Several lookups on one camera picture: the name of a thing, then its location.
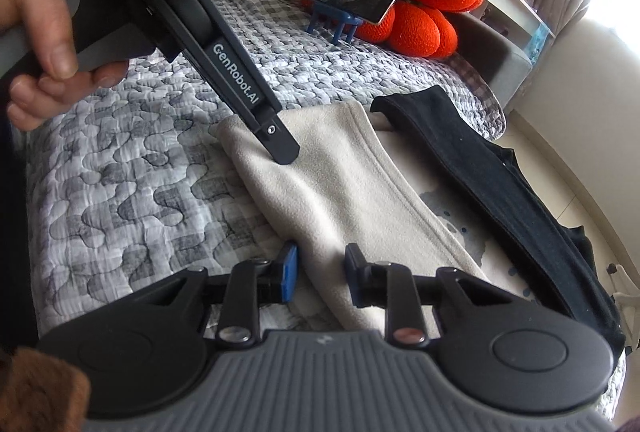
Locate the white grey office chair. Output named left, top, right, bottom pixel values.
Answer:
left=606, top=263, right=640, bottom=354

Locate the person's left hand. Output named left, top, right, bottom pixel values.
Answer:
left=1, top=0, right=128, bottom=132

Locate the brown furry patch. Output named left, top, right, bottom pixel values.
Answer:
left=0, top=348, right=91, bottom=432

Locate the blue stool phone stand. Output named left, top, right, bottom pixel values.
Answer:
left=306, top=2, right=363, bottom=45

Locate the cream black raglan sweatshirt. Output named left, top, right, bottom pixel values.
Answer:
left=217, top=86, right=625, bottom=353

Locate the grey checked quilted bedcover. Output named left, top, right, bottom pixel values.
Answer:
left=23, top=0, right=506, bottom=334

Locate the white desk with shelves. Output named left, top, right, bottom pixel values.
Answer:
left=472, top=0, right=555, bottom=66

